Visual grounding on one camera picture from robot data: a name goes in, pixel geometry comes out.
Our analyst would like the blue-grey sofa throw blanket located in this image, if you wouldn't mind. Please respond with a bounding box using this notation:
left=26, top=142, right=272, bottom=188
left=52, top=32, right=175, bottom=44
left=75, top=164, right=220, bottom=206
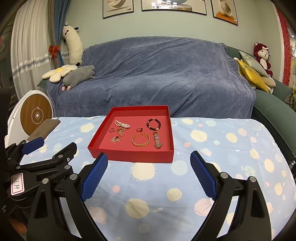
left=47, top=37, right=256, bottom=118

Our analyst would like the gold satin pillow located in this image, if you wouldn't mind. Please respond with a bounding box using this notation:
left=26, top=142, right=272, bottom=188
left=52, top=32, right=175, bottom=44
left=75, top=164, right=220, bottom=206
left=234, top=57, right=269, bottom=92

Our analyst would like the gold link watch band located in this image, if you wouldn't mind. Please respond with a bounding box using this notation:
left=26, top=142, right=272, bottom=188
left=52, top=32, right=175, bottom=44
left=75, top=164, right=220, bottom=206
left=153, top=131, right=163, bottom=149

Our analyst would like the left framed wall picture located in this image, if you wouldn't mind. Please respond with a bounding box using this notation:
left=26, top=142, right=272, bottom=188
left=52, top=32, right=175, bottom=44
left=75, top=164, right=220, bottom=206
left=103, top=0, right=133, bottom=19

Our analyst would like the silver grey pillow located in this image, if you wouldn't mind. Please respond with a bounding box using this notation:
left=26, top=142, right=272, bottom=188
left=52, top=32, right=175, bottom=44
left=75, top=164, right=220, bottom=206
left=239, top=51, right=269, bottom=77

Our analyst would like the white sheer curtain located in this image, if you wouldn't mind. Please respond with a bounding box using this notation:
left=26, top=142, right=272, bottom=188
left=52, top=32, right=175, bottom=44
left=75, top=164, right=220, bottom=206
left=11, top=0, right=54, bottom=99

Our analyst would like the grey plush animal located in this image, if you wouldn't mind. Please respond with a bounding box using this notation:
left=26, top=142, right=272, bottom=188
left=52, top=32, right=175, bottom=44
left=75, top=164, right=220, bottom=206
left=61, top=65, right=95, bottom=91

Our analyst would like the blue drape with red bow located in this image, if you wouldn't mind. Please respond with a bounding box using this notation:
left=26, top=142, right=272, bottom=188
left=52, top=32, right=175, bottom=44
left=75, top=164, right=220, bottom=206
left=47, top=0, right=71, bottom=68

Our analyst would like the orange framed wall picture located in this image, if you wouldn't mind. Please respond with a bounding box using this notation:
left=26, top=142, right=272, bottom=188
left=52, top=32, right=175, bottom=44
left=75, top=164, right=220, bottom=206
left=211, top=0, right=238, bottom=26

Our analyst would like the wide framed wall picture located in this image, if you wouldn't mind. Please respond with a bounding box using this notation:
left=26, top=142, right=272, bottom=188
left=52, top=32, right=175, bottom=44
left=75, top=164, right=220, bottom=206
left=142, top=0, right=207, bottom=15

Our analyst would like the black bead bracelet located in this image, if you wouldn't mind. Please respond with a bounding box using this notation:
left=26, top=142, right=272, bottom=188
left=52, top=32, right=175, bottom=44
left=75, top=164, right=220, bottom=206
left=146, top=117, right=162, bottom=132

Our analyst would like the red shallow cardboard box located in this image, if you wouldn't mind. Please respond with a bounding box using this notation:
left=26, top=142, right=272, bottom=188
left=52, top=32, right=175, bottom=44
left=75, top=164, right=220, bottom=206
left=88, top=105, right=174, bottom=163

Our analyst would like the red floral door garland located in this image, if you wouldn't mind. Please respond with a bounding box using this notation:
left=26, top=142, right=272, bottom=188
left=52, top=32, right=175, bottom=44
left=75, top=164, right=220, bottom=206
left=276, top=7, right=292, bottom=86

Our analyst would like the round wood-faced white device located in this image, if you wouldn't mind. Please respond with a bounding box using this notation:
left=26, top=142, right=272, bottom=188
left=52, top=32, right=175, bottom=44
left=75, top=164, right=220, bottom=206
left=4, top=90, right=53, bottom=147

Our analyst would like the blue planet print tablecloth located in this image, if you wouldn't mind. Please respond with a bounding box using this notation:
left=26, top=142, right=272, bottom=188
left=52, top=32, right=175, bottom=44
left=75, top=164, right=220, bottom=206
left=21, top=115, right=296, bottom=241

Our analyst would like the cream alpaca plush toy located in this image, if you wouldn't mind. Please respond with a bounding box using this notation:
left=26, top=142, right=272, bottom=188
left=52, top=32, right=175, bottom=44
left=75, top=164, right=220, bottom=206
left=62, top=22, right=84, bottom=66

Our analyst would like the white pearl bracelet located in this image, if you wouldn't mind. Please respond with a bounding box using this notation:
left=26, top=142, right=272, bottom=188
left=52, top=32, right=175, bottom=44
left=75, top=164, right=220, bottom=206
left=114, top=120, right=131, bottom=129

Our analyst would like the gold braided bangle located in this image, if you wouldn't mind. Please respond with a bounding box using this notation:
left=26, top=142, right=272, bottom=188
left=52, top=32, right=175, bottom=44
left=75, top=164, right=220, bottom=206
left=132, top=133, right=151, bottom=148

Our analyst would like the daisy flower cushion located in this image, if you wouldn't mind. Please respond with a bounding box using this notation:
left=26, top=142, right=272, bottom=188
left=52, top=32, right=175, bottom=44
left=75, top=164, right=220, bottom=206
left=42, top=65, right=78, bottom=83

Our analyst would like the green sofa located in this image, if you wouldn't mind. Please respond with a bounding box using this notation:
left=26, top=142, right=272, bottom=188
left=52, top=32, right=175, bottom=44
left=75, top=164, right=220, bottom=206
left=214, top=46, right=295, bottom=162

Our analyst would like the red monkey plush toy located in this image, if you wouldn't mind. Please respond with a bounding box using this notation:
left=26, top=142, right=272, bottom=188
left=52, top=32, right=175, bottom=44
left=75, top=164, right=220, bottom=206
left=253, top=43, right=273, bottom=77

